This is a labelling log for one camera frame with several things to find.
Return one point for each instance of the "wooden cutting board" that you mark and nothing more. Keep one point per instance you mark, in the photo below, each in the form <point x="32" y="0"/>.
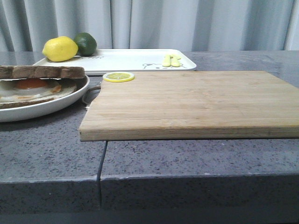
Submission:
<point x="193" y="105"/>

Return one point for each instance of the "yellow plastic knife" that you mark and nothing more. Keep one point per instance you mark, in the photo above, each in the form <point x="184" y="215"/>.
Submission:
<point x="175" y="60"/>

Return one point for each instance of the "yellow lemon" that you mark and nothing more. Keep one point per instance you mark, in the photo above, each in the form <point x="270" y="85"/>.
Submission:
<point x="60" y="49"/>

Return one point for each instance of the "green lime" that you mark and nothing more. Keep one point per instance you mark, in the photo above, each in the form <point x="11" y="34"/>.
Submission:
<point x="87" y="45"/>

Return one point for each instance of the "white round plate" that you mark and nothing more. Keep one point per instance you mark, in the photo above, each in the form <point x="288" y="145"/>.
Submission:
<point x="41" y="109"/>

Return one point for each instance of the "lemon slice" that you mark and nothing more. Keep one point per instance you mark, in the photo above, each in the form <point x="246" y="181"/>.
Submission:
<point x="118" y="77"/>

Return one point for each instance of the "metal cutting board handle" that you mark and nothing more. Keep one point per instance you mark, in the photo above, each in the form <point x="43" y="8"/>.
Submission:
<point x="88" y="98"/>

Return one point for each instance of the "yellow plastic fork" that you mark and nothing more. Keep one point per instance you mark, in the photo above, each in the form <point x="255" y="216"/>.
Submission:
<point x="167" y="60"/>

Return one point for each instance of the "white bear-print tray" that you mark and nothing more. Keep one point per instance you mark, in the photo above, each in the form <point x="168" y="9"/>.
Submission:
<point x="109" y="60"/>

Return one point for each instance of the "grey curtain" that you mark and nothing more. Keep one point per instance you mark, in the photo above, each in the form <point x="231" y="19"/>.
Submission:
<point x="187" y="25"/>

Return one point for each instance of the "fried egg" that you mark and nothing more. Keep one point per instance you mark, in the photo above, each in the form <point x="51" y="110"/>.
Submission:
<point x="27" y="89"/>

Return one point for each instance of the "bread slice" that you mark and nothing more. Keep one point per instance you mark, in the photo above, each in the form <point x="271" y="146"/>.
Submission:
<point x="68" y="86"/>
<point x="31" y="71"/>

